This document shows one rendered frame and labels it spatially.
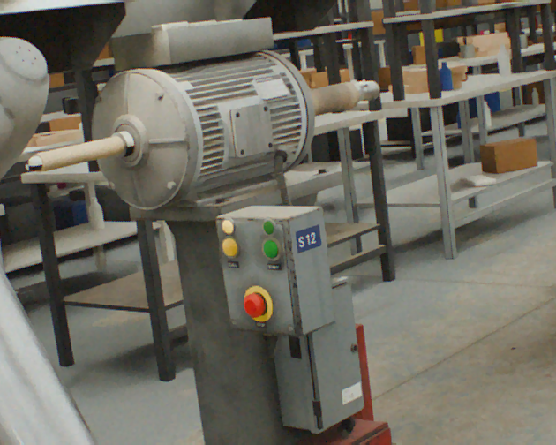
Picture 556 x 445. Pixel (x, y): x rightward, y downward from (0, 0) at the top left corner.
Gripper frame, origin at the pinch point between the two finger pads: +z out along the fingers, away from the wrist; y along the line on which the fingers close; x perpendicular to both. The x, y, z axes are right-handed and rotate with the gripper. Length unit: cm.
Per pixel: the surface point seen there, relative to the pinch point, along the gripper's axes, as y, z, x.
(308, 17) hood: -2, 92, 40
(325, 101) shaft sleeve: 9, 78, 20
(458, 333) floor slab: -127, 300, -87
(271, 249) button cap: 34.8, 23.3, -1.3
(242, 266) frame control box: 27.0, 23.9, -3.5
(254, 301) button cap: 29.9, 21.9, -9.2
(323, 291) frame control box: 36.8, 31.2, -10.6
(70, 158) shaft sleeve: 7.4, 9.6, 20.5
